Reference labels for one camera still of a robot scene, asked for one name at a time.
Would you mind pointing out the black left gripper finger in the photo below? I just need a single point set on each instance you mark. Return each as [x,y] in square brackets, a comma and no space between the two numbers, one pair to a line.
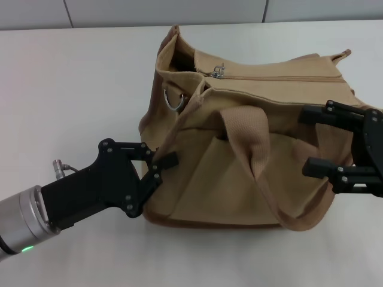
[140,151]
[154,179]

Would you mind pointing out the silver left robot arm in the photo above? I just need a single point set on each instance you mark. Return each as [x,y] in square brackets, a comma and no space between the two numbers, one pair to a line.
[21,215]

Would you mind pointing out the silver metal zipper pull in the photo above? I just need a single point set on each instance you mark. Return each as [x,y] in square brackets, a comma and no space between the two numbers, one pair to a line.
[217,71]

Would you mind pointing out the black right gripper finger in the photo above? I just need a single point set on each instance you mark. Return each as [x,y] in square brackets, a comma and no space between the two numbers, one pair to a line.
[311,115]
[314,168]

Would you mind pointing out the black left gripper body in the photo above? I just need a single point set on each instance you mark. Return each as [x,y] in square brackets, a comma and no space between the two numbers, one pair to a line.
[89,191]

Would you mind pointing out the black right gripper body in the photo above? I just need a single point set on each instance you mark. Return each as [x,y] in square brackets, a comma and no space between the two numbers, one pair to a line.
[371,140]

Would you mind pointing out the khaki canvas food bag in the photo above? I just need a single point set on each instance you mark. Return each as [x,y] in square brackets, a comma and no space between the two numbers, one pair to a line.
[227,185]

